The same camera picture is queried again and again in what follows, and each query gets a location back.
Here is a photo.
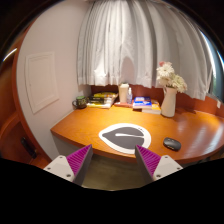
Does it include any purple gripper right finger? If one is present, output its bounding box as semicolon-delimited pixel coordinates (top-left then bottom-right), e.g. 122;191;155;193
135;145;182;183

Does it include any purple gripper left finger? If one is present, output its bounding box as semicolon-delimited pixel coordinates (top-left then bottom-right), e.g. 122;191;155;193
44;145;93;186

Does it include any black computer mouse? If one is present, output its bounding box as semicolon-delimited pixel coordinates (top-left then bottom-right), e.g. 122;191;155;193
163;137;181;151

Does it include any round grey white mouse pad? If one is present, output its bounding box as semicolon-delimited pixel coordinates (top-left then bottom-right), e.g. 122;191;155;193
98;123;151;154

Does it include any white ceramic vase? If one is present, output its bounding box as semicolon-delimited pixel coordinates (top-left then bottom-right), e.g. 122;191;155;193
161;87;177;117

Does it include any blue book stack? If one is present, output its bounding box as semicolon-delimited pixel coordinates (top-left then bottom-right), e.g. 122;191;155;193
132;97;161;114

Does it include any dark green mug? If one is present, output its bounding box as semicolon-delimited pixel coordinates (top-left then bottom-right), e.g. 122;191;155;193
72;96;87;109

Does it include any red flat book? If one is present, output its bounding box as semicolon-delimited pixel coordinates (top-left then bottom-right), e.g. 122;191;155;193
114;102;132;108

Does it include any wooden door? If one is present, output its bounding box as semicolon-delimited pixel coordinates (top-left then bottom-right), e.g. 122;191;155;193
0;31;52;169

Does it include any left stack of books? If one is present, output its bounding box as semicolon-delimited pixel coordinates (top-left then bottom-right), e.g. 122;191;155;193
87;92;118;109

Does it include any small clear bottle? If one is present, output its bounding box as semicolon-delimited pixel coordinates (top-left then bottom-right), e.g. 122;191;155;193
127;87;132;104

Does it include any white canister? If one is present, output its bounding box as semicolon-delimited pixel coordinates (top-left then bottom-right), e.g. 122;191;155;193
119;83;129;103

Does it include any white pink flower bouquet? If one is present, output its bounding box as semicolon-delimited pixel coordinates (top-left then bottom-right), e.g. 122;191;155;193
156;61;187;93

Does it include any white sheer curtain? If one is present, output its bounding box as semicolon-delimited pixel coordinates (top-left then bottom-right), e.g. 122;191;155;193
77;0;212;100

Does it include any black door handle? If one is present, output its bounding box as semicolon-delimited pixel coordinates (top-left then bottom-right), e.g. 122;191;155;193
20;137;37;159

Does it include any white wall panel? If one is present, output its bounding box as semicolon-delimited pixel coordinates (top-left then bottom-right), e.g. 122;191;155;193
25;52;59;113

